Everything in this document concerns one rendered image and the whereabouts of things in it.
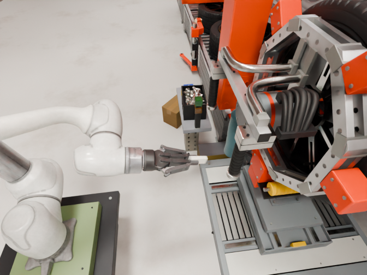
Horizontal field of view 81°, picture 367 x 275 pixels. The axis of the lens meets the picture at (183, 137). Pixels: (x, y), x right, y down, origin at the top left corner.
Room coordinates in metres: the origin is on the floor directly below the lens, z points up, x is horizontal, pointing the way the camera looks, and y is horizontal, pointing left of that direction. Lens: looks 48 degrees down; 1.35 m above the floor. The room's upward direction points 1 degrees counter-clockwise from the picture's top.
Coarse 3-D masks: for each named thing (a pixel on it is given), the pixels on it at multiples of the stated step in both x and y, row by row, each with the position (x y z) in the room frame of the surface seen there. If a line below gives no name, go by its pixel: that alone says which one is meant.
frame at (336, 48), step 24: (288, 24) 0.70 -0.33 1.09; (312, 24) 0.61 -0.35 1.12; (264, 48) 0.80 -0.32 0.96; (336, 48) 0.48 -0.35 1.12; (360, 48) 0.47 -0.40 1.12; (336, 72) 0.45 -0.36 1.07; (336, 96) 0.41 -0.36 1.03; (360, 96) 0.39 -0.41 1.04; (336, 120) 0.37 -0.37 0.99; (360, 120) 0.36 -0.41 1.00; (336, 144) 0.33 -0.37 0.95; (360, 144) 0.31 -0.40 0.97; (336, 168) 0.30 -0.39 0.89; (312, 192) 0.30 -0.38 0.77
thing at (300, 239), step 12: (240, 180) 0.70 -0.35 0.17; (240, 192) 0.66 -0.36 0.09; (252, 204) 0.55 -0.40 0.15; (252, 216) 0.47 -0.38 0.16; (252, 228) 0.43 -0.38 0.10; (312, 228) 0.40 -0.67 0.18; (324, 228) 0.40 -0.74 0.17; (264, 240) 0.35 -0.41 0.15; (276, 240) 0.34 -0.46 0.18; (288, 240) 0.35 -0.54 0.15; (300, 240) 0.35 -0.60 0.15; (312, 240) 0.34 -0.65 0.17; (324, 240) 0.35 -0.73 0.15; (264, 252) 0.29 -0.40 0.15; (276, 252) 0.30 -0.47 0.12
